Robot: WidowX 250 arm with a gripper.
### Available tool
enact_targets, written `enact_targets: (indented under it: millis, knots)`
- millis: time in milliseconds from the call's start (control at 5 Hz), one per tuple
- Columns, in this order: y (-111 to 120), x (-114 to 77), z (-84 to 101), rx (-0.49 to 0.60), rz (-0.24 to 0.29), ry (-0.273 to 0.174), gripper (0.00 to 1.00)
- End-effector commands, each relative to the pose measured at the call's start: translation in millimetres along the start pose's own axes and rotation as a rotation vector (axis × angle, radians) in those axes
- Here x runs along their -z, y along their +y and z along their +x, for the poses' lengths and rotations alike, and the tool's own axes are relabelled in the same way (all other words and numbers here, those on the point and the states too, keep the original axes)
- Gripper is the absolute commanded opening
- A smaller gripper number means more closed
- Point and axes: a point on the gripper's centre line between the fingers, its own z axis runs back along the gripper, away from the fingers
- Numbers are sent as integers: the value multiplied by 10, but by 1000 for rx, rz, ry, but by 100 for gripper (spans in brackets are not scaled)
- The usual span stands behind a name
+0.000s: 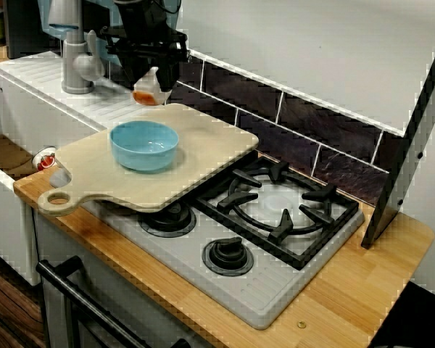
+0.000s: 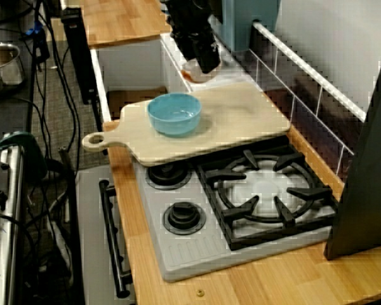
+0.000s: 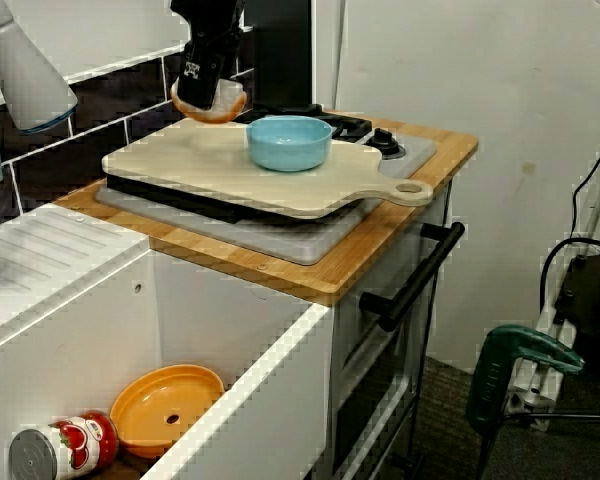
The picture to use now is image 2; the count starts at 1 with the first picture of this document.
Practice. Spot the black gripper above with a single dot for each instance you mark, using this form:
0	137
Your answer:
193	38

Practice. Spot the white block with orange layer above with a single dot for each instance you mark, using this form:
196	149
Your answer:
192	71

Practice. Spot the light blue plastic bowl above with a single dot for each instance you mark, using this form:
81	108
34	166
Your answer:
174	124

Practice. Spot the white toy sink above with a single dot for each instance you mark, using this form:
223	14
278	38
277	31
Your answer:
171	70

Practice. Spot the teal appliance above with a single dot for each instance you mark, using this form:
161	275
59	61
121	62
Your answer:
241	25

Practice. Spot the dark tiled backsplash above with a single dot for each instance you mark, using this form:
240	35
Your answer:
304	105

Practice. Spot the black upright bar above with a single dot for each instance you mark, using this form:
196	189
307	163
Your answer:
77	54

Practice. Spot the black stove knob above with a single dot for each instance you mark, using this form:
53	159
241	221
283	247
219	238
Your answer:
182	216
168	178

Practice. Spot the black burner grate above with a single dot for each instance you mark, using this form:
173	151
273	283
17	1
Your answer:
304	192

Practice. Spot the grey toy stove top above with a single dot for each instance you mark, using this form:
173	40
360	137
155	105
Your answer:
190	254

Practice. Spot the metal pot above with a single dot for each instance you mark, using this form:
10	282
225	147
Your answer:
3	70

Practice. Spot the green clamp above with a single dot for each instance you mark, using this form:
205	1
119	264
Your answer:
19	139

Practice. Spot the white toy oven door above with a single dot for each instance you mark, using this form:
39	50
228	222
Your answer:
92	238

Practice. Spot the black angled side panel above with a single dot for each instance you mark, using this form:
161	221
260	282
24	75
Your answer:
368	190

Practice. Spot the brass countertop screw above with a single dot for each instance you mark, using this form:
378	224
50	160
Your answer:
199	292

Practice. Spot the aluminium frame rail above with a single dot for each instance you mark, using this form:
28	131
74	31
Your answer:
6	222

